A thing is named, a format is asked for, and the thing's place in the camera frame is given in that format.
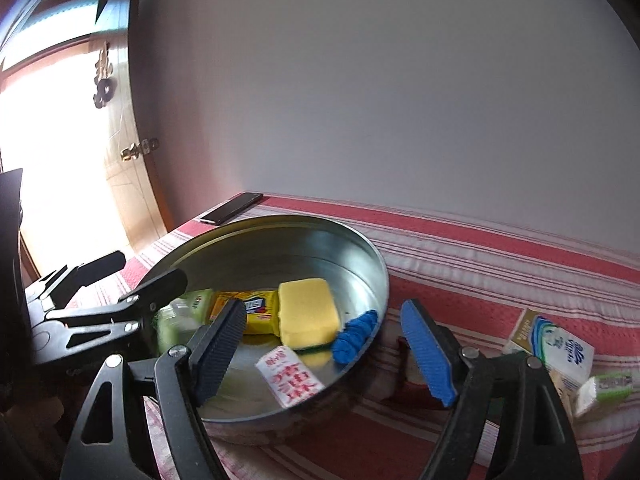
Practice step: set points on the yellow packet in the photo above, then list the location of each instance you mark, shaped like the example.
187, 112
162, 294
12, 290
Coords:
260, 312

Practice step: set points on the round metal tin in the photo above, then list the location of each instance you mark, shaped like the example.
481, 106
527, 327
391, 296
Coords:
325, 255

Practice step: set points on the dark door ornament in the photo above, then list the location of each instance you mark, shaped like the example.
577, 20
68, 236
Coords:
104, 80

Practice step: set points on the red and white patterned packet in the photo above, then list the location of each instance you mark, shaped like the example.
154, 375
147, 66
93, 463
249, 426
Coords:
290, 377

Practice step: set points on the wooden door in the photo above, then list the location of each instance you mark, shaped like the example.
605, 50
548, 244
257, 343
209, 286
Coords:
75, 170

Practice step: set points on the red striped bedspread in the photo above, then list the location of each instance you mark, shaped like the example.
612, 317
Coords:
500, 270

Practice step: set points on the yellow sponge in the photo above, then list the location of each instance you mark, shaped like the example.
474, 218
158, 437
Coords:
307, 312

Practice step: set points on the white and blue tissue pack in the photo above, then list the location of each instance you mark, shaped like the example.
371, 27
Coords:
550, 347

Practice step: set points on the black smartphone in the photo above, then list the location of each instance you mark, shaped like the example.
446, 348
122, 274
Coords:
231, 209

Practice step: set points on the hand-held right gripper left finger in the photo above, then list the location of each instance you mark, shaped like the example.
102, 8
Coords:
220, 355

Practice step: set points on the bright green tissue pack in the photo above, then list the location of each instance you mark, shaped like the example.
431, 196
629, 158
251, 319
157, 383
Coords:
607, 390

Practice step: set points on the clear green tissue pack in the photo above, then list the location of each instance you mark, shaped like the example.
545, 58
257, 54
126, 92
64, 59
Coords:
180, 317

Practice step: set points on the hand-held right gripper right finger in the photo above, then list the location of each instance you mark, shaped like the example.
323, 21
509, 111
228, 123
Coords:
427, 355

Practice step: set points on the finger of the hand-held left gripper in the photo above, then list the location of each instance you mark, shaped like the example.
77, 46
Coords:
150, 290
85, 272

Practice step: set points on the blue cloth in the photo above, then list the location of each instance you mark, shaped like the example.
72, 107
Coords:
352, 340

